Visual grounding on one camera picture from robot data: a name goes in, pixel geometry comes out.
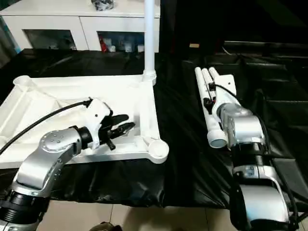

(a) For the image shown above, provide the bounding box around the white plastic table top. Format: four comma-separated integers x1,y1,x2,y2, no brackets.
0,74,170,170

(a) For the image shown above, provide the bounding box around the beige curtain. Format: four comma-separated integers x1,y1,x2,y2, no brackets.
0,36,12,69

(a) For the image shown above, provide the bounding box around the dark robot body part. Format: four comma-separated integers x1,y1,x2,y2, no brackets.
92,222,123,231

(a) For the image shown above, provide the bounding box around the white plastic table leg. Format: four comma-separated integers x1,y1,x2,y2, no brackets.
202,68,214,85
194,67,228,148
208,67,220,81
142,0,161,86

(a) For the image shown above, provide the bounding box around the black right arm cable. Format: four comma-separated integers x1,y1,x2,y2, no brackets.
210,83,299,224

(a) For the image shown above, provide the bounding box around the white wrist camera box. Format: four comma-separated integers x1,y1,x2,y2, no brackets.
85,97,114,150
211,73,238,116

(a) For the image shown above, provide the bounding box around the black work mat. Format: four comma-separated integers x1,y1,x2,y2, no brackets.
0,48,308,209

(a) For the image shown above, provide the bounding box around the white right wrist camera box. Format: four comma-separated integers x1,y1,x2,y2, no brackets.
211,73,238,116

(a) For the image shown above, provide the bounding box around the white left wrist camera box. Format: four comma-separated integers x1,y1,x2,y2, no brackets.
85,97,114,150

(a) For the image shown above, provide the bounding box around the white cabinet with glass doors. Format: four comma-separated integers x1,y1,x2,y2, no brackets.
0,0,161,52

